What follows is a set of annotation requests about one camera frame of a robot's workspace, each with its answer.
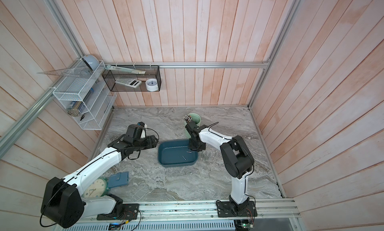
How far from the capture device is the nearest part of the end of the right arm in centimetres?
70

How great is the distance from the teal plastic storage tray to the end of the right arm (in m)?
0.05

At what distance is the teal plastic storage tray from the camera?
0.90 m
